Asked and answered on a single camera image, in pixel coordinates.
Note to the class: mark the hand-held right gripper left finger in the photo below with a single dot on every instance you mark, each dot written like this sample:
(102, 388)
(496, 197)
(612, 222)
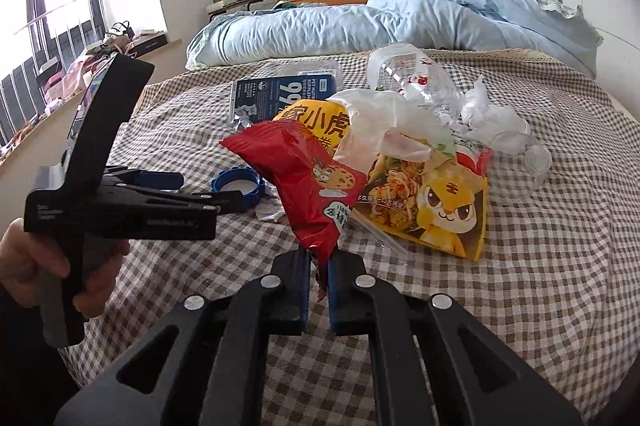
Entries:
(301, 288)

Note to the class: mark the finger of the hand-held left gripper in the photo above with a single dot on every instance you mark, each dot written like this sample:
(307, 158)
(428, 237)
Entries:
(160, 180)
(227, 206)

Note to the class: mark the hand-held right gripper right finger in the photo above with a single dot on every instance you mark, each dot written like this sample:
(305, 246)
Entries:
(335, 293)

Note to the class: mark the red snack packet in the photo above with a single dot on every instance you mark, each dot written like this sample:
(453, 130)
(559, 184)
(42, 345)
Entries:
(300, 186)

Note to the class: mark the dark blue carton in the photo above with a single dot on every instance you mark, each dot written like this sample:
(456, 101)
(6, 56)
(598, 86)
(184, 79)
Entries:
(270, 93)

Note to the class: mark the person's left hand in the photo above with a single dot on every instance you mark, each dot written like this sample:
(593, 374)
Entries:
(20, 256)

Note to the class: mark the yellow tiger print snack bag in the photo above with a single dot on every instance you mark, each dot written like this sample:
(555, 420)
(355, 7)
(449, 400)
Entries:
(430, 206)

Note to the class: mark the pile of bags and boxes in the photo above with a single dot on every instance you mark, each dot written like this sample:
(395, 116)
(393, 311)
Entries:
(75, 75)

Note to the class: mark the dark cardboard box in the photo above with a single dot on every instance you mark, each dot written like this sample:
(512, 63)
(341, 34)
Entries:
(150, 44)

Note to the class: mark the white plastic bag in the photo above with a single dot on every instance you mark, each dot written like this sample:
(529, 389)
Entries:
(380, 115)

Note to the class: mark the person's dark clothing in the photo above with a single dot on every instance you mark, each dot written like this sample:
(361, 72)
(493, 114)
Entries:
(25, 381)

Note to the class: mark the light blue duvet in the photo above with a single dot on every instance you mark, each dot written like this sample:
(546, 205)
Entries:
(300, 30)

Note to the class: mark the dark bedside table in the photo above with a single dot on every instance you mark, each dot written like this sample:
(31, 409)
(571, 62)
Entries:
(235, 4)

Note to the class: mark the checked bedspread with lace edge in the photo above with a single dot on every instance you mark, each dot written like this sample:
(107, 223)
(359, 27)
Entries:
(525, 256)

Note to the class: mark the metal window railing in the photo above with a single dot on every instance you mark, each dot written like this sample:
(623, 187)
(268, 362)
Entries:
(50, 18)

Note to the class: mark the clear plastic bottle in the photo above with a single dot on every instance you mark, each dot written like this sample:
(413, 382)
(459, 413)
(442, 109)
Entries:
(400, 70)

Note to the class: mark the crumpled white tissue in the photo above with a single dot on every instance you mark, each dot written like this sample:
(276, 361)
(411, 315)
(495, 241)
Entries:
(482, 110)

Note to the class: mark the clear plastic cup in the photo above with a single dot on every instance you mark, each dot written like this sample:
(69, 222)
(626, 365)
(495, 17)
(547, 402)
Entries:
(530, 160)

